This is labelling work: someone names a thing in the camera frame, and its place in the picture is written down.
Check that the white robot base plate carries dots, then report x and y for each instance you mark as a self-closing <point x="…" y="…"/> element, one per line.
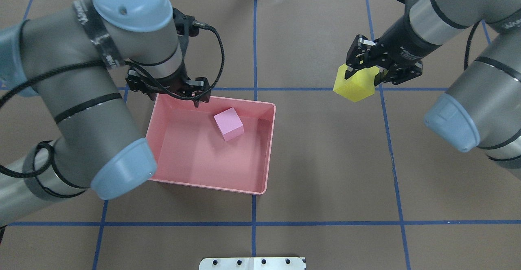
<point x="253" y="263"/>

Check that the pink foam block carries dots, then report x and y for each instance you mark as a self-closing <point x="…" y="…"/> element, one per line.
<point x="229" y="124"/>

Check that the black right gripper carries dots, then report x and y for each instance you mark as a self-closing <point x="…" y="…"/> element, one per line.
<point x="403" y="42"/>

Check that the pink plastic bin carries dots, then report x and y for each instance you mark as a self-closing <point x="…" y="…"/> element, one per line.
<point x="191" y="150"/>

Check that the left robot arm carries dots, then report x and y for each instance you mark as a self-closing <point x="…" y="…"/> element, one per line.
<point x="64" y="58"/>

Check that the yellow foam block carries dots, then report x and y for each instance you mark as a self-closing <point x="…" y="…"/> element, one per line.
<point x="359" y="86"/>

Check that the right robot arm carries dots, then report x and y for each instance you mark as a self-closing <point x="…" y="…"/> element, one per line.
<point x="482" y="107"/>

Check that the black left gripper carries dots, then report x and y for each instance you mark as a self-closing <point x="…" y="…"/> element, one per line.
<point x="166" y="84"/>

